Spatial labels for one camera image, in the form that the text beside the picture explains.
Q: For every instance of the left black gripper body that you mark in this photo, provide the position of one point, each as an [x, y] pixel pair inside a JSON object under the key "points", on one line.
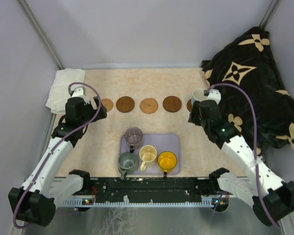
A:
{"points": [[90, 112]]}

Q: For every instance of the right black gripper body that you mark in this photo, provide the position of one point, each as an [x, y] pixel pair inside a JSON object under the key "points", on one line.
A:
{"points": [[195, 117]]}

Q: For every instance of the dark wooden coaster back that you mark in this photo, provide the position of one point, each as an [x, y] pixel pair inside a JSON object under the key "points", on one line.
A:
{"points": [[189, 105]]}

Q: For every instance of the white mug blue handle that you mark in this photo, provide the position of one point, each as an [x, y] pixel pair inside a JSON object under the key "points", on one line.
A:
{"points": [[198, 95]]}

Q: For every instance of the woven rattan coaster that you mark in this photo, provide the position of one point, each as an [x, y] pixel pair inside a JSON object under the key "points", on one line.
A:
{"points": [[107, 103], [149, 105]]}

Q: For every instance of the smoky purple glass mug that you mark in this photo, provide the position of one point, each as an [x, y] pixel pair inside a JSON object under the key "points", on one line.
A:
{"points": [[134, 137]]}

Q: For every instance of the amber yellow glass mug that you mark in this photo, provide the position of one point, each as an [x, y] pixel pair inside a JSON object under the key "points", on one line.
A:
{"points": [[167, 161]]}

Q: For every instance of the cream yellow mug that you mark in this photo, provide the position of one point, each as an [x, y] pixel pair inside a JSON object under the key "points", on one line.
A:
{"points": [[148, 155]]}

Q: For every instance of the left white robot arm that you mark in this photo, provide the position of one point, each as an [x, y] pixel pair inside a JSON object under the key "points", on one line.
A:
{"points": [[36, 200]]}

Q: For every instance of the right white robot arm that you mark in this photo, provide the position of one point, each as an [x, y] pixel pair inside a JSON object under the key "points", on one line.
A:
{"points": [[270, 197]]}

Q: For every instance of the white folded cloth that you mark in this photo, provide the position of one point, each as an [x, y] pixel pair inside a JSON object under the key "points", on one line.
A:
{"points": [[59, 93]]}

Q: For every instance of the black floral blanket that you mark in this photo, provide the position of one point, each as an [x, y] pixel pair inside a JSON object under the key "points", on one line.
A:
{"points": [[253, 96]]}

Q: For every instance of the grey green mug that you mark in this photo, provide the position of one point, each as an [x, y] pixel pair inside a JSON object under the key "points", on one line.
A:
{"points": [[127, 164]]}

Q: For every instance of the lavender plastic tray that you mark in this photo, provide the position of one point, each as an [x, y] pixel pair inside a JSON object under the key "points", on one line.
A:
{"points": [[162, 142]]}

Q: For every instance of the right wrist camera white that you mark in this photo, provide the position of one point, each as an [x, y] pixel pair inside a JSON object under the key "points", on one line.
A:
{"points": [[214, 95]]}

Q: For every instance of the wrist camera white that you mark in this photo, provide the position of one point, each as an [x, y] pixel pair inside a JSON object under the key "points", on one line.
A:
{"points": [[80, 92], [214, 95]]}

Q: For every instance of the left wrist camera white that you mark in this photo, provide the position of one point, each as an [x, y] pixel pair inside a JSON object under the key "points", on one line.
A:
{"points": [[80, 92]]}

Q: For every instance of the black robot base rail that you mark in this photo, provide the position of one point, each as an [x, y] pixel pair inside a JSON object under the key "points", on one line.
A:
{"points": [[159, 191]]}

